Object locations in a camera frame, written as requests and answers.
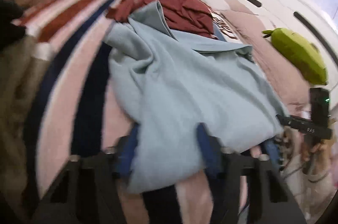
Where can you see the green avocado plush toy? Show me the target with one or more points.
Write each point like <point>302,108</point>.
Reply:
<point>303,54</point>

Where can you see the dark red garment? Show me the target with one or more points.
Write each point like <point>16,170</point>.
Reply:
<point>190,16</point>

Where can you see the olive green garment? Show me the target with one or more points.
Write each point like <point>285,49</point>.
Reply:
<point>23,65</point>

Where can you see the light blue sweatshirt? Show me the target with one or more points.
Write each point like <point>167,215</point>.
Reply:
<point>169,81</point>

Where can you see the white bed headboard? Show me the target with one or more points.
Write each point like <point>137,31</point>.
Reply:
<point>306,19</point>

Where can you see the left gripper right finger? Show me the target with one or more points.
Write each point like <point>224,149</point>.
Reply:
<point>245,189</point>

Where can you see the striped cola blanket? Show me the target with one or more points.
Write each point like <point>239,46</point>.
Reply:
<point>74,108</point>

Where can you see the right cream sweater forearm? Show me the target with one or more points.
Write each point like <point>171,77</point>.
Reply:
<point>314,191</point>

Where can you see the pink ribbed pillow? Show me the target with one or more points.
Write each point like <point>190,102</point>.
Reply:
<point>285,78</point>

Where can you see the black knit garment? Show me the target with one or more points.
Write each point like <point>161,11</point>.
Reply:
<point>10,33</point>

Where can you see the person right hand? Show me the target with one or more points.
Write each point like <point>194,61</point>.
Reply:
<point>316,158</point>

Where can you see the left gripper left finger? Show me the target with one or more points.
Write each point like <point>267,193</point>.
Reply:
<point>85,190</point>

